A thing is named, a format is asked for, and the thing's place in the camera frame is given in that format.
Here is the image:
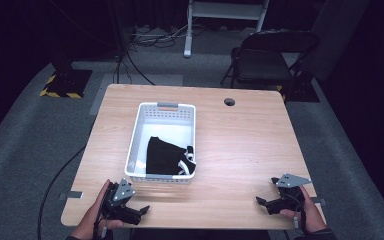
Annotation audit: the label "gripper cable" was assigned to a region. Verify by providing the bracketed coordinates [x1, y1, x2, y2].
[93, 213, 110, 240]
[284, 192, 308, 236]

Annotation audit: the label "black stand pole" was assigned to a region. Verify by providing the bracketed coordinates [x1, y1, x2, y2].
[105, 0, 130, 84]

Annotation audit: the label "white metal stand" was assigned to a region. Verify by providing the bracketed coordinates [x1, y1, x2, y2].
[183, 0, 270, 59]

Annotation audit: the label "person's right hand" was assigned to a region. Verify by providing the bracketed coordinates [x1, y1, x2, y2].
[279, 185, 327, 234]

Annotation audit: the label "bundle of cables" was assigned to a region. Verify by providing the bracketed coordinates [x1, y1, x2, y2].
[128, 21, 194, 49]

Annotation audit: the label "grey leaning panel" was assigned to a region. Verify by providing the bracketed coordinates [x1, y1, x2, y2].
[300, 0, 372, 82]

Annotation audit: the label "person's left hand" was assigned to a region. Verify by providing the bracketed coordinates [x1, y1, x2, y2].
[71, 178, 125, 240]

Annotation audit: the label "black floor cable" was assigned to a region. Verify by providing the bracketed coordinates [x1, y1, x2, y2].
[37, 145, 88, 240]
[125, 49, 156, 86]

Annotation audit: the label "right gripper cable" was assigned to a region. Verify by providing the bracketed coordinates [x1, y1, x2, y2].
[284, 192, 308, 236]

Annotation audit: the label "black base with hazard stripes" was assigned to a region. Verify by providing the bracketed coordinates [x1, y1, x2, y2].
[275, 71, 321, 103]
[39, 68, 94, 100]

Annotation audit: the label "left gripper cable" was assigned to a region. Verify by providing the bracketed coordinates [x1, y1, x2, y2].
[93, 213, 110, 240]

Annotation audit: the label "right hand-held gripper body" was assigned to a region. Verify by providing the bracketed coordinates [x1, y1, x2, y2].
[265, 172, 313, 216]

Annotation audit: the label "white plastic basket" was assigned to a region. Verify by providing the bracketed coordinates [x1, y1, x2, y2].
[124, 101, 197, 185]

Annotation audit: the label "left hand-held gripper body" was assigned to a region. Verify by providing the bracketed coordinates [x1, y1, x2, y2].
[100, 177, 145, 226]

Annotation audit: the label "black shorts with white stripes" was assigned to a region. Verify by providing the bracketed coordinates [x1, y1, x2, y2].
[145, 135, 197, 177]

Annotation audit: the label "black folding chair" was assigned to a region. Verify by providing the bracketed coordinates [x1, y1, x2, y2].
[220, 29, 321, 90]

